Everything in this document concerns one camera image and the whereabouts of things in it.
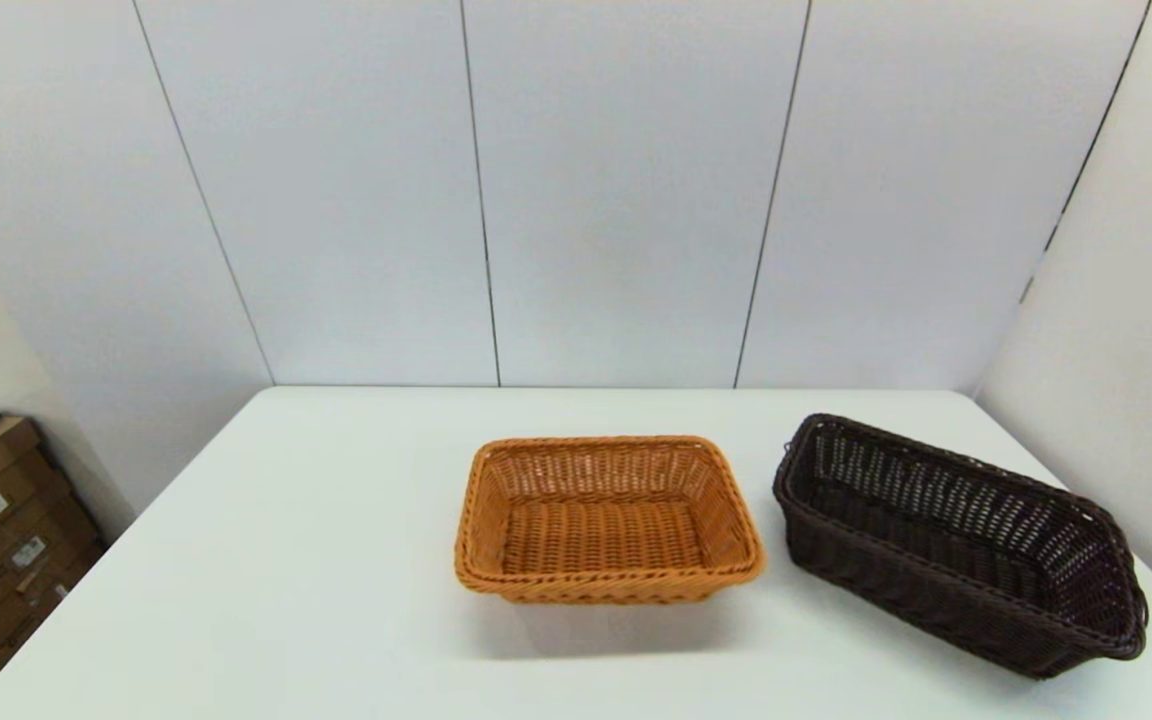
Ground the orange woven wicker basket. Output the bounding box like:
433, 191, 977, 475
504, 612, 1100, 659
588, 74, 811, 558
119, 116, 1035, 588
453, 435, 767, 605

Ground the cardboard box with white label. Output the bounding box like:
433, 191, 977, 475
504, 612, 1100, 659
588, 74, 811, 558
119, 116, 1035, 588
0, 510, 107, 701
0, 468, 77, 601

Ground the dark brown woven wicker basket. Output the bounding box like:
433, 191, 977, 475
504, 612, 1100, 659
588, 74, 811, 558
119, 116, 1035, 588
772, 412, 1150, 681

